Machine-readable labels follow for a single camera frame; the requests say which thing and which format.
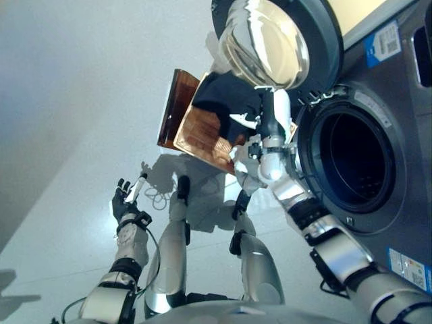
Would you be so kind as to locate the rectangular wicker laundry basket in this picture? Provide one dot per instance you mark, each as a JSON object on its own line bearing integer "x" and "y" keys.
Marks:
{"x": 202, "y": 131}

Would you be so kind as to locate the robot left leg silver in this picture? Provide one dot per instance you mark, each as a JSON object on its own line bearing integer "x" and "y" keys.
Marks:
{"x": 172, "y": 253}

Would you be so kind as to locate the round washing machine door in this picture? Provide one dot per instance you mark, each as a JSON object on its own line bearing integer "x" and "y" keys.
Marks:
{"x": 270, "y": 40}

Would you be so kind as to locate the robot right hand white back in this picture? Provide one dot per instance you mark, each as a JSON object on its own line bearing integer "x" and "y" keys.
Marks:
{"x": 275, "y": 114}

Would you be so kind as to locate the robot left arm silver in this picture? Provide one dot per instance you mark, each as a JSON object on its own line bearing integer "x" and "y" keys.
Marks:
{"x": 130, "y": 246}

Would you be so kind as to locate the white garment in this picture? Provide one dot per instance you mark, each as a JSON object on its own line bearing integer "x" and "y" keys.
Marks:
{"x": 251, "y": 179}

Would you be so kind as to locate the blue white barcode sticker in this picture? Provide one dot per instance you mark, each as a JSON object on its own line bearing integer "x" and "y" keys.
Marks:
{"x": 383, "y": 44}

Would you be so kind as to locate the robot left hand black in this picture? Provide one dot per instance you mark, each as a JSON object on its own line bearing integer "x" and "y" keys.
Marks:
{"x": 125, "y": 206}

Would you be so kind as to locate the robot leg silver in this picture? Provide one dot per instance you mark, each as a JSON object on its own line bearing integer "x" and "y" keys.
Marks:
{"x": 172, "y": 253}
{"x": 260, "y": 270}

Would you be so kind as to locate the robot torso silver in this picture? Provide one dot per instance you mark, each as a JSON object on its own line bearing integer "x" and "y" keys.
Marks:
{"x": 253, "y": 314}

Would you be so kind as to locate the robot right leg silver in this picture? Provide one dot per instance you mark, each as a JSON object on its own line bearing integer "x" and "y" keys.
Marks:
{"x": 260, "y": 270}

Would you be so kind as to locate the black garment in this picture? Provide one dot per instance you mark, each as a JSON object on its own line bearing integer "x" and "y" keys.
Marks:
{"x": 226, "y": 94}

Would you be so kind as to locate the grey front-load washing machine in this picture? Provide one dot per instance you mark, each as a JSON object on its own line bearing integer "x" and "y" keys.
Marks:
{"x": 398, "y": 118}

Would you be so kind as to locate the brown acrylic stand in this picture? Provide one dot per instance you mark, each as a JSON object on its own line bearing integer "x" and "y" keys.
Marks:
{"x": 177, "y": 108}

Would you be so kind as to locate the robot right arm silver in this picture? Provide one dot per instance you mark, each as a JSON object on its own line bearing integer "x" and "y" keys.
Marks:
{"x": 337, "y": 243}

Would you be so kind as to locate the blue energy label sticker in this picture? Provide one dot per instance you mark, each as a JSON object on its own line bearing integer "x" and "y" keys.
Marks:
{"x": 410, "y": 270}

